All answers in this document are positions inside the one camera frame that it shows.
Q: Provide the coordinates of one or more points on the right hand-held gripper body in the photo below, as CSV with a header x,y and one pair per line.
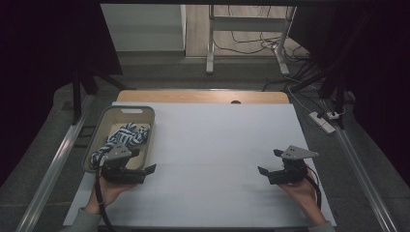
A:
x,y
290,167

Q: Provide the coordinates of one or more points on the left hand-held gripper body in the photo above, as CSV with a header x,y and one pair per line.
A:
x,y
120,167

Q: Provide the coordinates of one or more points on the blue white striped cloth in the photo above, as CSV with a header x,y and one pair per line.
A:
x,y
127,135

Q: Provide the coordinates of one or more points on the beige plastic basket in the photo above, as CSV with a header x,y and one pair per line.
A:
x,y
112,119

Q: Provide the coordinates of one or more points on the person's right hand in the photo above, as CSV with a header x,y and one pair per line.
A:
x,y
303,193

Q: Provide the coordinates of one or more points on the person's left hand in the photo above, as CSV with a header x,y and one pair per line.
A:
x,y
108,195

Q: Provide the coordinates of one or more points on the white table mat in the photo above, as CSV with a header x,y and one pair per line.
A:
x,y
219,145

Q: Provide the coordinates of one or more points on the white power strip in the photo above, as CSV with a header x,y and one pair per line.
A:
x,y
322,123

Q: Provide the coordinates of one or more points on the black stand leg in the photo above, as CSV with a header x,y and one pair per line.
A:
x,y
340,103
76,100

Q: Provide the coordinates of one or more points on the white cabinet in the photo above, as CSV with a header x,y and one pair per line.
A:
x,y
141,27

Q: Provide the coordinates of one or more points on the black curtain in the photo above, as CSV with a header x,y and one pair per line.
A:
x,y
370,64
42,64

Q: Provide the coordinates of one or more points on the aluminium rail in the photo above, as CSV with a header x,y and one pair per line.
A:
x,y
364,174
54,167

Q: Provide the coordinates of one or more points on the white metal desk frame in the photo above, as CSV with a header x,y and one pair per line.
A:
x,y
211,42

